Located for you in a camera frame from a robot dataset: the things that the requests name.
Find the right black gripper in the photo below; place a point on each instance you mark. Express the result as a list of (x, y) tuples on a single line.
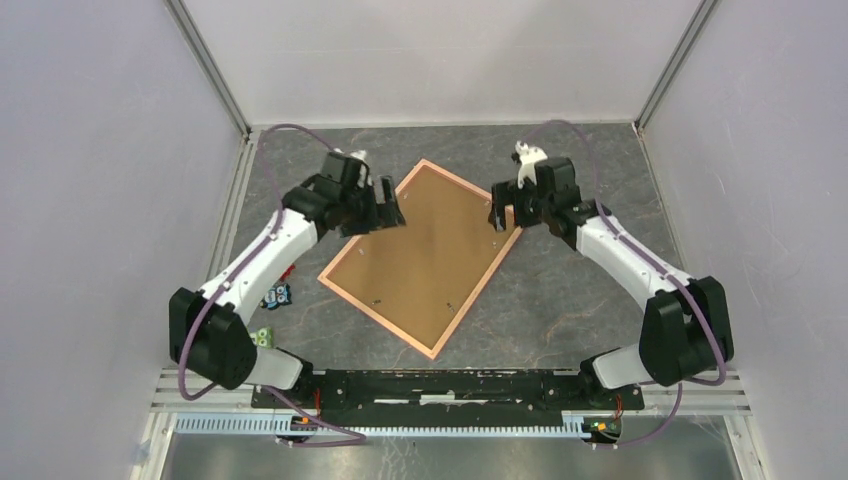
[(505, 194)]

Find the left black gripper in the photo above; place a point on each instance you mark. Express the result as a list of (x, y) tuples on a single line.
[(382, 216)]

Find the orange picture frame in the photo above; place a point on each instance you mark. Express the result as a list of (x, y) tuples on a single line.
[(437, 348)]

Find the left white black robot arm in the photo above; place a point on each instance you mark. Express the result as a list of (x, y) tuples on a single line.
[(208, 326)]

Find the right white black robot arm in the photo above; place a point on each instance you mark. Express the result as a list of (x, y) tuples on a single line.
[(685, 328)]

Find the red owl sticker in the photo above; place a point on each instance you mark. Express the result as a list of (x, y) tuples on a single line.
[(287, 272)]

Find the blue owl sticker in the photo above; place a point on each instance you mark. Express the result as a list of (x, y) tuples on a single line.
[(277, 296)]

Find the green owl sticker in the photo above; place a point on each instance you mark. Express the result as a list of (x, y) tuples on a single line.
[(263, 337)]

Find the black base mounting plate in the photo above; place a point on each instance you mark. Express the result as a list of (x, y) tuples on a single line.
[(455, 397)]

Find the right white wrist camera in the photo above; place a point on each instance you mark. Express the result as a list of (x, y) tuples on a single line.
[(526, 156)]

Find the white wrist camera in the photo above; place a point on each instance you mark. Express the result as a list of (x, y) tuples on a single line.
[(359, 154), (526, 156)]

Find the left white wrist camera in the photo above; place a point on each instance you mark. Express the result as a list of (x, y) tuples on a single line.
[(359, 154)]

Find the white slotted cable duct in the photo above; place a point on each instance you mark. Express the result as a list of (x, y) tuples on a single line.
[(282, 424)]

